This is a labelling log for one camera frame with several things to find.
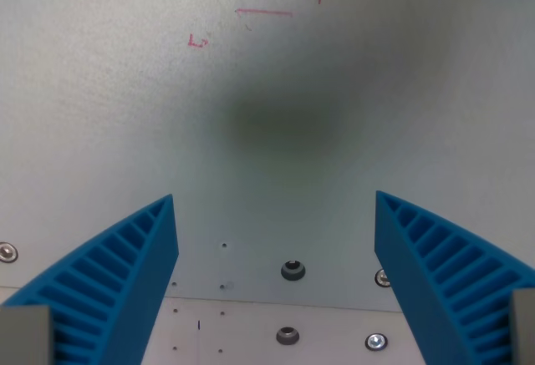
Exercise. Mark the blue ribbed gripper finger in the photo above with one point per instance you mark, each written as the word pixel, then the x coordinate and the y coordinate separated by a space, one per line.
pixel 125 273
pixel 430 273

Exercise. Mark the silver washer head screw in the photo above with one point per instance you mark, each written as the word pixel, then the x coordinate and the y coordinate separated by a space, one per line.
pixel 376 341
pixel 7 252
pixel 382 277

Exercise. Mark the dark countersunk socket screw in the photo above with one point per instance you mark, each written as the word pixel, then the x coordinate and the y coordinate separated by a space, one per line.
pixel 287 335
pixel 293 270

